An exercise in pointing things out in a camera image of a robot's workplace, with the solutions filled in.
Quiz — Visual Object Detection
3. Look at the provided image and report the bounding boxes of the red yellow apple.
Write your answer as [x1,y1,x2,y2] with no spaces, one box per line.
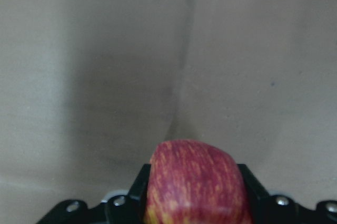
[143,139,253,223]

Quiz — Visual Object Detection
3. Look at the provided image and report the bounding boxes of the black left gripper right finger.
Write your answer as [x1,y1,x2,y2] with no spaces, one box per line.
[237,164,336,223]

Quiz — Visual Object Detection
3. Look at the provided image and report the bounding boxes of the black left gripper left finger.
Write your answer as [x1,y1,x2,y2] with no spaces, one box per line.
[38,164,151,223]

